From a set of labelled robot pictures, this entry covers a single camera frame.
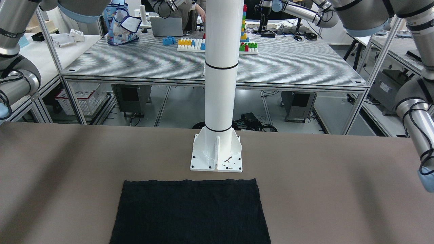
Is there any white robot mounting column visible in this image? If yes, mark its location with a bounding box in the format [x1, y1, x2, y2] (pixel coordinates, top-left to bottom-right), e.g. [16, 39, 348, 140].
[190, 0, 244, 173]

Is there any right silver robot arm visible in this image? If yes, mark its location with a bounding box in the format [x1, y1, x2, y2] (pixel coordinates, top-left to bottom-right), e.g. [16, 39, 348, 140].
[0, 0, 109, 121]

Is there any colourful toy block set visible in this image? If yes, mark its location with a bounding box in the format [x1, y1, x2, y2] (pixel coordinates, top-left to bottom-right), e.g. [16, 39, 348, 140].
[162, 0, 259, 57]

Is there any black t-shirt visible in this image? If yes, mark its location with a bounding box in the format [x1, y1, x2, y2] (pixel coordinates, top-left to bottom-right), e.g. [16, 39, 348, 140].
[110, 179, 271, 244]

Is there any blue white printed bag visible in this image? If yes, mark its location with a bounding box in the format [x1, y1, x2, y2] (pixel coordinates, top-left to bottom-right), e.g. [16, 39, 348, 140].
[103, 0, 142, 46]

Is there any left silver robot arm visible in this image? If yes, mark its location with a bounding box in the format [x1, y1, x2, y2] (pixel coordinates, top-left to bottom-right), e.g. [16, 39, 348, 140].
[330, 0, 434, 193]

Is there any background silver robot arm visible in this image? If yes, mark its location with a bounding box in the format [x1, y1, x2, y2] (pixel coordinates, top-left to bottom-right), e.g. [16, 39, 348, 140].
[260, 0, 338, 29]

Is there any striped aluminium frame workbench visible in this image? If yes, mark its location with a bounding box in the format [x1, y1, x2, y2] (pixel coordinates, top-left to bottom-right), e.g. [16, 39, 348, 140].
[36, 7, 404, 135]

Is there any white plastic basket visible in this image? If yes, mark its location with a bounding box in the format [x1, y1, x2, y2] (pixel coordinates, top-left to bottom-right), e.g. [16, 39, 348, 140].
[55, 82, 106, 116]

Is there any silver laptop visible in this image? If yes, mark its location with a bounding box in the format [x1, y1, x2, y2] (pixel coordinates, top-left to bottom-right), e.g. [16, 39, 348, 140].
[150, 17, 183, 37]

